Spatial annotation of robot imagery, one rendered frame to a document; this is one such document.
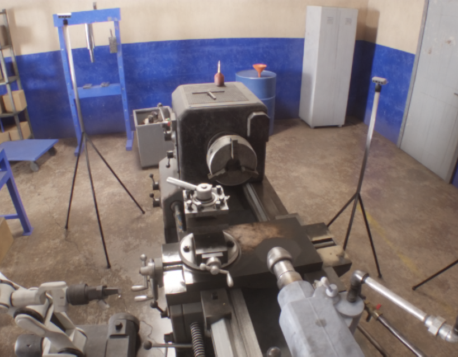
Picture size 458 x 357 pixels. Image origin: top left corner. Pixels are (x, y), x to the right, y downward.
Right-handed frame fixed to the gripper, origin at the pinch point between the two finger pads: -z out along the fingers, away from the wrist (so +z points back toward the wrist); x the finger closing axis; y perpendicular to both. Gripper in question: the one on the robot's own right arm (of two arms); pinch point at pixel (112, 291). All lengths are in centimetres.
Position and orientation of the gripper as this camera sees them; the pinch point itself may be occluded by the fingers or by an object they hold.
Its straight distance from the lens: 147.2
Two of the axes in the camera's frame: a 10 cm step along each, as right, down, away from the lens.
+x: 1.4, -2.7, -9.5
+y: -1.5, -9.6, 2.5
